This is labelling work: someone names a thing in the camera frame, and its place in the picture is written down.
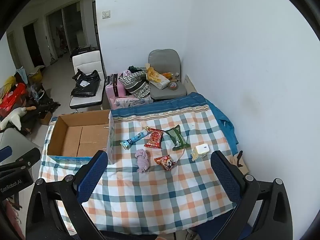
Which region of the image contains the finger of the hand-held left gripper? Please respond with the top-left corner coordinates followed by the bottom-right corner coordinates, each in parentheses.
top-left (0, 147), bottom-right (41, 172)
top-left (0, 145), bottom-right (13, 163)

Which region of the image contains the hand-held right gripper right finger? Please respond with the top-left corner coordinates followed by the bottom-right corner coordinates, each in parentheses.
top-left (210, 150), bottom-right (293, 240)

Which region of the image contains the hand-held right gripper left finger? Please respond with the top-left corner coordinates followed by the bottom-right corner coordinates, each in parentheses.
top-left (25, 150), bottom-right (109, 240)

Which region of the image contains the grey board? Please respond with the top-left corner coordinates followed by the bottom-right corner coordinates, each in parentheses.
top-left (0, 127), bottom-right (41, 162)

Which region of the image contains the wooden board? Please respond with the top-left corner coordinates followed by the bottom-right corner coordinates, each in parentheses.
top-left (231, 150), bottom-right (250, 176)

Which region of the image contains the yellow white tissue pack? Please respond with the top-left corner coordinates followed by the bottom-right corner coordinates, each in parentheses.
top-left (190, 143), bottom-right (210, 161)

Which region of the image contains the white goose plush toy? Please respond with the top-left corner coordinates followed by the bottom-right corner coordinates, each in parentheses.
top-left (0, 106), bottom-right (37, 131)

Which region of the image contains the open cardboard box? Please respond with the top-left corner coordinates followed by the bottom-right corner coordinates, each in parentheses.
top-left (47, 109), bottom-right (116, 165)

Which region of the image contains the blue cloth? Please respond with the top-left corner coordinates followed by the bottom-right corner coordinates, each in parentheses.
top-left (206, 99), bottom-right (240, 156)

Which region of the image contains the purple sock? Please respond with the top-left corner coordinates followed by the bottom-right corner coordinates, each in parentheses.
top-left (135, 148), bottom-right (150, 174)

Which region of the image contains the red plastic bag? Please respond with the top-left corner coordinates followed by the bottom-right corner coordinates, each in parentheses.
top-left (0, 83), bottom-right (27, 117)

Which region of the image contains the blue tube packet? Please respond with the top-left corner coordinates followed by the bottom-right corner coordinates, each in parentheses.
top-left (120, 127), bottom-right (149, 150)

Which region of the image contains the plaid blanket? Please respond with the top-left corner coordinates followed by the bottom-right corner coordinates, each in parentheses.
top-left (39, 92), bottom-right (238, 236)

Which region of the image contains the green snack packet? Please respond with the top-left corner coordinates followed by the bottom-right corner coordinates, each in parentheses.
top-left (165, 124), bottom-right (190, 151)

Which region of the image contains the red cartoon snack packet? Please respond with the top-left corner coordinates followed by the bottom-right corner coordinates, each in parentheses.
top-left (154, 155), bottom-right (176, 172)

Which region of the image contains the floral box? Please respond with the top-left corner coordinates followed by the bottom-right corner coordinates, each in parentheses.
top-left (110, 96), bottom-right (154, 111)

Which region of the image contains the pink suitcase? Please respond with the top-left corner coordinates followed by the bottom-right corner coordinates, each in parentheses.
top-left (105, 73), bottom-right (128, 103)

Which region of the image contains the black plastic bag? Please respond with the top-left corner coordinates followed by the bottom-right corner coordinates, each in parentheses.
top-left (71, 68), bottom-right (101, 98)

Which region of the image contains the white flat board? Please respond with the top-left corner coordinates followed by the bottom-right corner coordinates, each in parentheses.
top-left (184, 74), bottom-right (198, 94)

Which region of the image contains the patterned tote bag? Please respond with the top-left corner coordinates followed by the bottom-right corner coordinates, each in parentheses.
top-left (118, 69), bottom-right (151, 99)

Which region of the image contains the white chair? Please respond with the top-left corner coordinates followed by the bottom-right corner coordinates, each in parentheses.
top-left (69, 50), bottom-right (106, 111)

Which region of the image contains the white paper bread bag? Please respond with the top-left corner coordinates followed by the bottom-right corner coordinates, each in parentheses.
top-left (146, 64), bottom-right (170, 90)

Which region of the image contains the grey padded chair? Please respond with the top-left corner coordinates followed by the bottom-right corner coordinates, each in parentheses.
top-left (148, 49), bottom-right (188, 100)

